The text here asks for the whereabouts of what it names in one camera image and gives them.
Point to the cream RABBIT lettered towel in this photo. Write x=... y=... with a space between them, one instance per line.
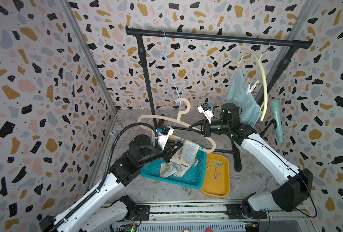
x=185 y=155

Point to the beige plastic hanger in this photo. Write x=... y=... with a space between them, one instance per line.
x=178 y=121

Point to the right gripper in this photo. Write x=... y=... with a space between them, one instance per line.
x=205 y=126

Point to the pink clothespin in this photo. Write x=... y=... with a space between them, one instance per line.
x=217 y=174

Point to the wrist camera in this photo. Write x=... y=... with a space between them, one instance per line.
x=207 y=110
x=164 y=132

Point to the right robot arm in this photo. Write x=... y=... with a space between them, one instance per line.
x=295 y=184

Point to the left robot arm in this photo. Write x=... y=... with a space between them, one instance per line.
x=84 y=216

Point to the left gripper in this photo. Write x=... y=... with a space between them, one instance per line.
x=170 y=152

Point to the green clothespin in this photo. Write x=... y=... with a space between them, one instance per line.
x=216 y=163

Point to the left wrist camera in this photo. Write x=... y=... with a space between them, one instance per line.
x=164 y=132

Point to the black clothes rack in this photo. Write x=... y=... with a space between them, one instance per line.
x=293 y=46

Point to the aluminium rail base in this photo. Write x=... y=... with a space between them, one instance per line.
x=193 y=216

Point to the yellow clothespin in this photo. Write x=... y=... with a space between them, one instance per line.
x=208 y=166

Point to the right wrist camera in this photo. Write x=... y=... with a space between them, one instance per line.
x=207 y=110

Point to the light teal towel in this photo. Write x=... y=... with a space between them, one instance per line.
x=249 y=109

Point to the yellow plastic tray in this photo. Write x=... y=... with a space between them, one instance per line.
x=220 y=187

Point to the teal plastic basket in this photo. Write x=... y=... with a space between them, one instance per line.
x=192 y=178

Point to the cream towel blue cartoon print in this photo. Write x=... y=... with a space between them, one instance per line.
x=173 y=169

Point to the mint green microphone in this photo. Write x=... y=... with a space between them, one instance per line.
x=276 y=113

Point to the blue wire hanger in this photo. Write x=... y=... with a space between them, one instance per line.
x=177 y=99

